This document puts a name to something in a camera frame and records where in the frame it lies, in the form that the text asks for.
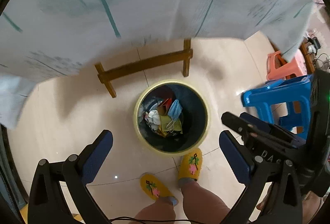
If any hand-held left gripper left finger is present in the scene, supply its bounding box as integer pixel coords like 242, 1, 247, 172
27, 129, 114, 224

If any person's leg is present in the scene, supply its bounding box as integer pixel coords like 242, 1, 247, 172
134, 197, 176, 224
180, 179, 231, 224

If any pink plastic stool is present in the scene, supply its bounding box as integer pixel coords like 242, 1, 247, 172
266, 50, 308, 81

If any red cardboard box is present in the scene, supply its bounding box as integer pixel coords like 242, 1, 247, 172
157, 96, 173, 109

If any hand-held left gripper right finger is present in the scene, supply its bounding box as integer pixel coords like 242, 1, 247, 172
216, 130, 303, 224

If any black cable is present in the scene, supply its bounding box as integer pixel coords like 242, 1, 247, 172
108, 217, 196, 224

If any wooden sideboard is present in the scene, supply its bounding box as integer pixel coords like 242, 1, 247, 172
300, 41, 323, 77

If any table with tree-print cloth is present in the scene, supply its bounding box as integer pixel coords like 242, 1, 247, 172
0, 0, 314, 129

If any dark round trash bin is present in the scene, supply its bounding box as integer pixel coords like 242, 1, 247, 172
133, 80, 210, 154

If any yellow plastic stool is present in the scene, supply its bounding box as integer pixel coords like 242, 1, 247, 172
19, 207, 31, 224

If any yellow embroidered slipper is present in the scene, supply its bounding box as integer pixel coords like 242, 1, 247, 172
178, 148, 203, 182
140, 173, 178, 205

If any blue face mask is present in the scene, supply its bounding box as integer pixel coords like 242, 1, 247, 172
167, 99, 183, 132

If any person's left leg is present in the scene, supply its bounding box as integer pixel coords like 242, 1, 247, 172
134, 197, 176, 224

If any blue plastic stool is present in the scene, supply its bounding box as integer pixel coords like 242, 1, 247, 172
241, 75, 314, 134

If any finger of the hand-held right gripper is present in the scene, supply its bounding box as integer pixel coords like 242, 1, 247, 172
221, 112, 295, 149
239, 113, 305, 145

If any green yellow plastic bag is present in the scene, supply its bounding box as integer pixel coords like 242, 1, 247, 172
158, 114, 182, 134

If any person's right hand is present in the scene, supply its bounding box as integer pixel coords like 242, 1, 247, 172
257, 185, 326, 223

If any person's right leg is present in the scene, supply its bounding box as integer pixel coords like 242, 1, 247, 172
180, 179, 231, 224

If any white paper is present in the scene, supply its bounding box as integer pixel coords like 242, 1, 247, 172
144, 110, 161, 132

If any wooden table frame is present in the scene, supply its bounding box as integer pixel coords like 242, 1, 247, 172
94, 39, 193, 98

